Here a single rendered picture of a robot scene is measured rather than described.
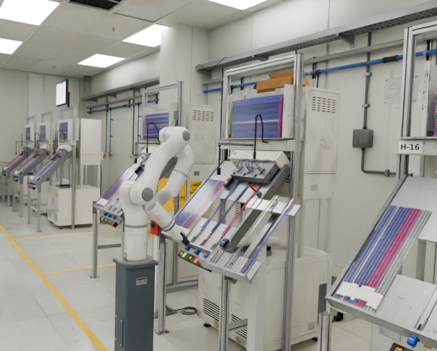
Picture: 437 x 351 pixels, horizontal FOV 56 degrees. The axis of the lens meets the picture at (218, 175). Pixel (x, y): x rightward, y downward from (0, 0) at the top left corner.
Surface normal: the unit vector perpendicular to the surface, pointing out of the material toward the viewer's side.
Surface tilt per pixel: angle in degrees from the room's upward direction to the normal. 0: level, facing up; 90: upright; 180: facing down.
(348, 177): 90
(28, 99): 90
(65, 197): 90
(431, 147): 90
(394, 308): 44
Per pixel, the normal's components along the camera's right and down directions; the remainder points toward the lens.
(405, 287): -0.55, -0.71
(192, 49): 0.57, 0.07
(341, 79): -0.82, 0.01
